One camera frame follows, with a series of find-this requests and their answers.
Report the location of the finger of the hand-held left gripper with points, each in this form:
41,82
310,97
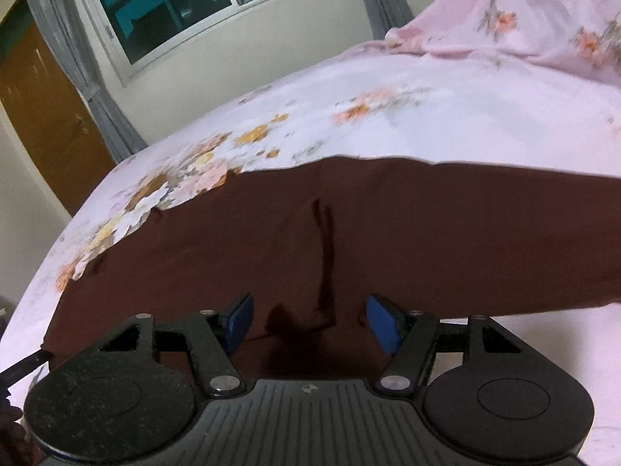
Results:
26,365

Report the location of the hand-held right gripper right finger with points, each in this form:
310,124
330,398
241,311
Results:
383,323

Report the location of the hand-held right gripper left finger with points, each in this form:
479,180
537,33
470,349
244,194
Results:
241,323

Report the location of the maroon garment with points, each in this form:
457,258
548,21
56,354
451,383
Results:
436,233

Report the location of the floral bed sheet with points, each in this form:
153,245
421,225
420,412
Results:
388,121

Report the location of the wooden door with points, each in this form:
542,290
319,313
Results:
43,121

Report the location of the pink floral pillow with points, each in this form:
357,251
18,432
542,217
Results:
524,9

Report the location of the window with white frame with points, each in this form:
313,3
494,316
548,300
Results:
170,9

